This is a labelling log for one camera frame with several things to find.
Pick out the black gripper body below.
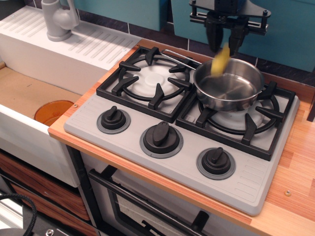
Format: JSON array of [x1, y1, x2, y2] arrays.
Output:
[[189, 0, 271, 35]]

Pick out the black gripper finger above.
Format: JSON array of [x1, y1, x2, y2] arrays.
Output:
[[205, 13, 226, 52], [229, 22, 249, 55]]

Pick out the yellow toy fry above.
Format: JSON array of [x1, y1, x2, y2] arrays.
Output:
[[211, 43, 230, 76]]

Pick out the stainless steel pan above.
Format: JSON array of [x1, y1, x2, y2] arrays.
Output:
[[161, 49, 265, 112]]

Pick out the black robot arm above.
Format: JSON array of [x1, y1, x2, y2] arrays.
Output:
[[189, 0, 271, 56]]

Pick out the black middle stove knob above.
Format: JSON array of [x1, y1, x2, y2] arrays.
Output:
[[140, 121, 184, 159]]

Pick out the black stove knob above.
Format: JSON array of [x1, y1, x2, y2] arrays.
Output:
[[196, 147, 236, 180], [96, 106, 131, 135], [140, 121, 184, 159]]

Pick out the black right stove knob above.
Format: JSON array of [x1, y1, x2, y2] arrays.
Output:
[[196, 147, 236, 180]]

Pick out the black left stove knob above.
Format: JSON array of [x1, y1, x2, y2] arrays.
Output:
[[96, 106, 131, 135]]

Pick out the grey toy stove top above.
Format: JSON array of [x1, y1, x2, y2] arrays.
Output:
[[63, 46, 301, 217]]

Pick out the black left burner grate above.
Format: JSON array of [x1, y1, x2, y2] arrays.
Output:
[[96, 47, 200, 122]]

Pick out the black burner grate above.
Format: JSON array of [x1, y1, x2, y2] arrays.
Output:
[[176, 81, 299, 161], [96, 47, 200, 122]]

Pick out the black right burner grate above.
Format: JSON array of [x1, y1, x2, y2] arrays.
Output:
[[176, 81, 299, 161]]

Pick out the grey toy faucet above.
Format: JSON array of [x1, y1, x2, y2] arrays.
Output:
[[41, 0, 80, 42]]

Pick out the brass screw in counter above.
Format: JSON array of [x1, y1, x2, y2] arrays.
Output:
[[284, 190, 291, 197]]

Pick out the white toy sink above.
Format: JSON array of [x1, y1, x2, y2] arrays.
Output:
[[0, 6, 140, 187]]

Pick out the orange plastic plate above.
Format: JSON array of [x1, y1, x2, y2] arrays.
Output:
[[34, 100, 74, 126]]

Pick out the toy oven door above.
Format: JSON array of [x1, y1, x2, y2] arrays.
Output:
[[89, 166, 249, 236]]

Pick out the wood grain drawer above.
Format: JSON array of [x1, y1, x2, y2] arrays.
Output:
[[0, 150, 96, 236]]

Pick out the black braided cable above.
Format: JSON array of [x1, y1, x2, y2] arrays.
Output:
[[0, 193, 37, 236]]

